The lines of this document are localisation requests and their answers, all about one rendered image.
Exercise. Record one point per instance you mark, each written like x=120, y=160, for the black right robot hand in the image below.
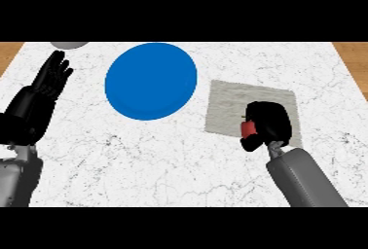
x=270, y=121

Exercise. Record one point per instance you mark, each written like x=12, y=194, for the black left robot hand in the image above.
x=32, y=103

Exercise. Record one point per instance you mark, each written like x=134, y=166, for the red bell pepper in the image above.
x=248, y=129

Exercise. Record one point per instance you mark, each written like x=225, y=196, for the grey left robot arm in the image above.
x=16, y=176

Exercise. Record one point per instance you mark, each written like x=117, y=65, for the beige cloth placemat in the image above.
x=235, y=103

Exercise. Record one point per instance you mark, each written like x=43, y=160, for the blue round plate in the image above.
x=149, y=81

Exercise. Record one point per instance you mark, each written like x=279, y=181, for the grey round object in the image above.
x=69, y=45

